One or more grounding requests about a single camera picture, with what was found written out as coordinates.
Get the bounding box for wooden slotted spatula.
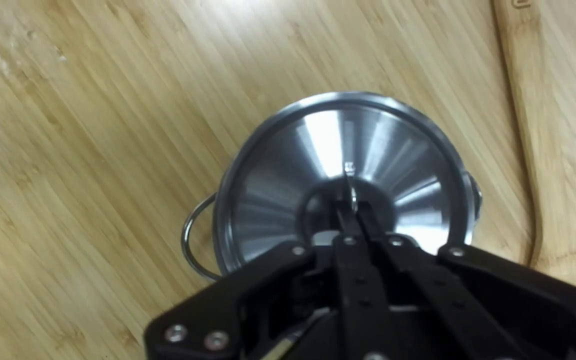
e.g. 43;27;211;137
490;0;576;288

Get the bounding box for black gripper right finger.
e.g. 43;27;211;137
353;198;576;360

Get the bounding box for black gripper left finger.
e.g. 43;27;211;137
143;198;396;360

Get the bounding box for silver pot lid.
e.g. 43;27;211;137
214;92;480;271

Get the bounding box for silver metal pot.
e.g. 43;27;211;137
179;90;485;282

